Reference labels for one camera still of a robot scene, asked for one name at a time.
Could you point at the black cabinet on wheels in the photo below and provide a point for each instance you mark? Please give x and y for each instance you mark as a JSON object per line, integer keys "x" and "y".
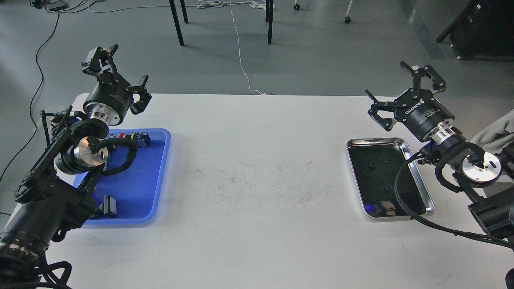
{"x": 483, "y": 31}

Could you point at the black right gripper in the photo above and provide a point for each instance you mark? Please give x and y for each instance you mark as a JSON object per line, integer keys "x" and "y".
{"x": 418, "y": 109}

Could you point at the grey cloth at edge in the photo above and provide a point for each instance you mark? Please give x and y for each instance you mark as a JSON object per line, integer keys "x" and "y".
{"x": 497, "y": 135}

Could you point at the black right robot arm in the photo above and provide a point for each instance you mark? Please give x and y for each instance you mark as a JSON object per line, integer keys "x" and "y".
{"x": 460, "y": 166}

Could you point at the black table leg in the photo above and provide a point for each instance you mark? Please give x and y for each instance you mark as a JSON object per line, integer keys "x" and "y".
{"x": 176, "y": 19}
{"x": 269, "y": 7}

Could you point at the blue plastic tray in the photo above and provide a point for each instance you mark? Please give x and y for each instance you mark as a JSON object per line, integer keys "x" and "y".
{"x": 137, "y": 189}

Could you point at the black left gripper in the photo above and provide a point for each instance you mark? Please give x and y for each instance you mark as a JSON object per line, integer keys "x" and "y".
{"x": 109, "y": 102}

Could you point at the black table leg left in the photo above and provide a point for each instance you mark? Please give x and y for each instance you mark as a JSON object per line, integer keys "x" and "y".
{"x": 176, "y": 19}

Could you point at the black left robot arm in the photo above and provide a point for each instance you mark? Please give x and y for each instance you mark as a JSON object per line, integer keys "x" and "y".
{"x": 56, "y": 194}

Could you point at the silver metal tray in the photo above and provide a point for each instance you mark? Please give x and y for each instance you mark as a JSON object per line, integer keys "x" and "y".
{"x": 375, "y": 163}

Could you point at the black table leg right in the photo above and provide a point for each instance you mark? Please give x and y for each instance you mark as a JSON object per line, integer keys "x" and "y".
{"x": 269, "y": 7}

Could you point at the black square switch module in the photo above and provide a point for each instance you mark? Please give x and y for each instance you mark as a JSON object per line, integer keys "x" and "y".
{"x": 108, "y": 207}

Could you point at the red emergency push button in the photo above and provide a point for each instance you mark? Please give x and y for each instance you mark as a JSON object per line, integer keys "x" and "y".
{"x": 141, "y": 139}

